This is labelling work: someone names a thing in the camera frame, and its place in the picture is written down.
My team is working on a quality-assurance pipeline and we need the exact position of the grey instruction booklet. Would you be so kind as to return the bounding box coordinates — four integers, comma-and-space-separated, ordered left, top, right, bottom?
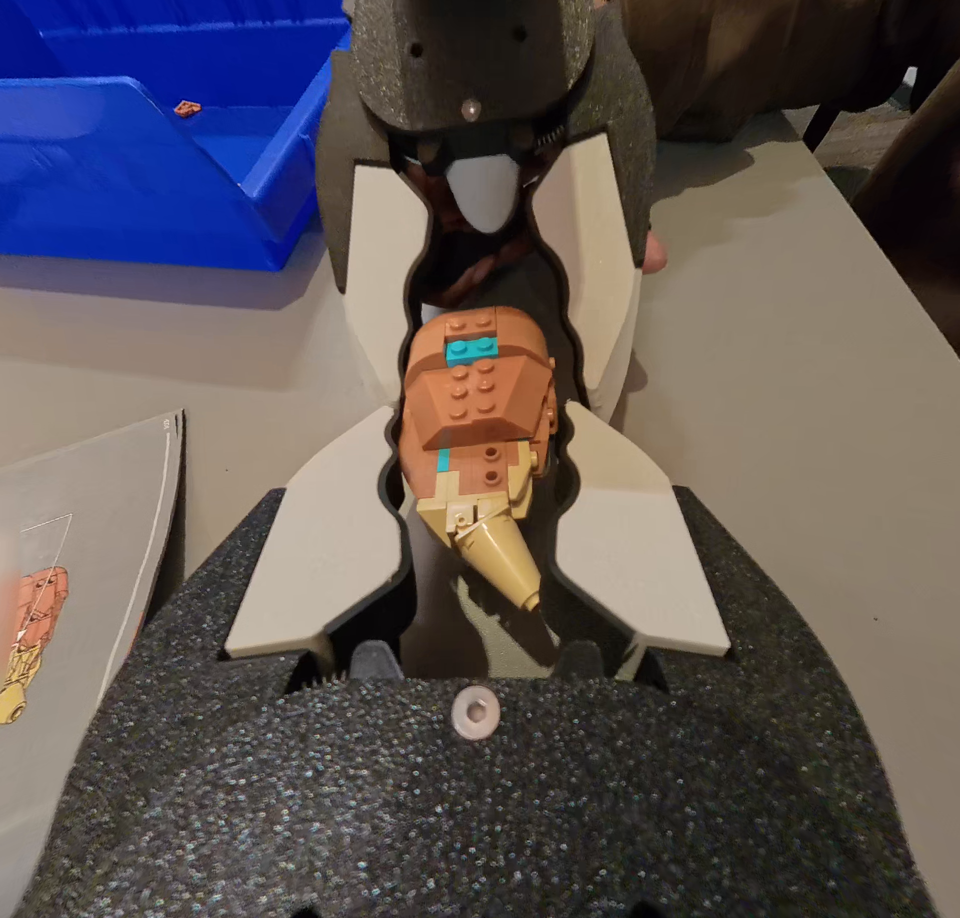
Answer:
0, 408, 187, 784

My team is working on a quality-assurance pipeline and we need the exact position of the person's right hand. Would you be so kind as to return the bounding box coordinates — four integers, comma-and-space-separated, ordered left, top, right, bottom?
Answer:
411, 181, 669, 309

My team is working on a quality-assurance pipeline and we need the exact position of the blue plastic bin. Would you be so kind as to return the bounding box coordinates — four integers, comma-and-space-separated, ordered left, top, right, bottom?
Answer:
0, 0, 360, 101
0, 55, 336, 272

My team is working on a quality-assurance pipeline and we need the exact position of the brown toy brick model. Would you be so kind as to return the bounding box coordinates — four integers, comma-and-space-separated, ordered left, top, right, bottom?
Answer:
397, 306, 560, 619

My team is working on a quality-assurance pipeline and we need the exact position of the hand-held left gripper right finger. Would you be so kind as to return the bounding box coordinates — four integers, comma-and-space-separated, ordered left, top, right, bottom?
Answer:
549, 399, 732, 680

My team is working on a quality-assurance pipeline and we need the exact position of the grey desk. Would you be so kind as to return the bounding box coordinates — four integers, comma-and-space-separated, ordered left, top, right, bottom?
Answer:
0, 104, 960, 918

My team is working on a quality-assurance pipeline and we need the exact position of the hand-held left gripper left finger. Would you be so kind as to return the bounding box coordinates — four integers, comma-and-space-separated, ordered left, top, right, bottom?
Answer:
223, 405, 414, 673

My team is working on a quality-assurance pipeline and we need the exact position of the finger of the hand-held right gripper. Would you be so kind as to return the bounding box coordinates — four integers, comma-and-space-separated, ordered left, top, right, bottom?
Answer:
351, 159, 439, 405
532, 130, 645, 425

